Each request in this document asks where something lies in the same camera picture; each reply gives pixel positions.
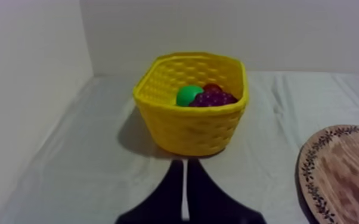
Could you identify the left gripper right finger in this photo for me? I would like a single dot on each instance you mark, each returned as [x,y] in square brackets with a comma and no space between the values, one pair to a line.
[210,203]

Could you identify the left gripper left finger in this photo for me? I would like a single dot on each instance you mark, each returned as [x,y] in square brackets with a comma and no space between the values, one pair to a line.
[163,203]

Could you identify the yellow plastic basket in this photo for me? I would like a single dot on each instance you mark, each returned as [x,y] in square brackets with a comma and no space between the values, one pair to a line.
[192,125]

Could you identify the purple toy grapes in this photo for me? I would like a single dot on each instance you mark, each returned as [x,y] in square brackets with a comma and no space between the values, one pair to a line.
[214,99]

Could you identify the round wooden board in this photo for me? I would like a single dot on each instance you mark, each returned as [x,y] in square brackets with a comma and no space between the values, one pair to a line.
[345,178]

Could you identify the green toy pear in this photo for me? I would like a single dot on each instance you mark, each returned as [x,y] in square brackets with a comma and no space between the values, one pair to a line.
[186,95]

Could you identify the small red fruit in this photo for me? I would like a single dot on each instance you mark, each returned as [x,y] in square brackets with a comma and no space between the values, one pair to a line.
[212,87]

